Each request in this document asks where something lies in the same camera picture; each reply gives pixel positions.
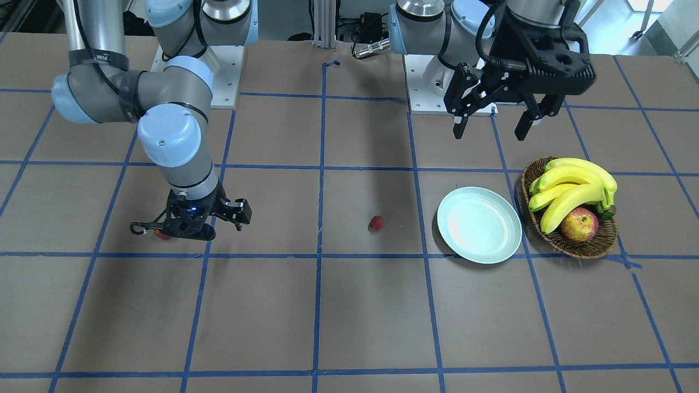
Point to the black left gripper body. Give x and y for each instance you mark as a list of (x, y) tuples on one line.
[(498, 41)]

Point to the red strawberry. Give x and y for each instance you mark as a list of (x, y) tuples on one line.
[(377, 223), (161, 235)]

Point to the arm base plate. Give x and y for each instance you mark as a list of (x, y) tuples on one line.
[(225, 63), (427, 80)]

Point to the wicker basket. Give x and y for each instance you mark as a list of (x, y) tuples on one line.
[(597, 247)]

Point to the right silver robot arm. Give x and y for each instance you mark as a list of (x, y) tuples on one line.
[(170, 106)]

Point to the light green plate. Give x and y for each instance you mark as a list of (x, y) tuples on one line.
[(479, 225)]

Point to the yellow banana bunch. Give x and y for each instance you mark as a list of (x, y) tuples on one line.
[(564, 184)]

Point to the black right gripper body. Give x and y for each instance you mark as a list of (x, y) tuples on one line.
[(238, 211)]

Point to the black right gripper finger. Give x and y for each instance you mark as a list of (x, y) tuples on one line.
[(239, 212), (141, 228)]

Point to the red apple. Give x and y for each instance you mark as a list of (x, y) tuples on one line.
[(580, 225)]

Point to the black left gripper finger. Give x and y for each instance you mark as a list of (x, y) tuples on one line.
[(464, 96), (550, 105)]

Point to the aluminium frame post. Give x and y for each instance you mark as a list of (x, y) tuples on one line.
[(324, 18)]

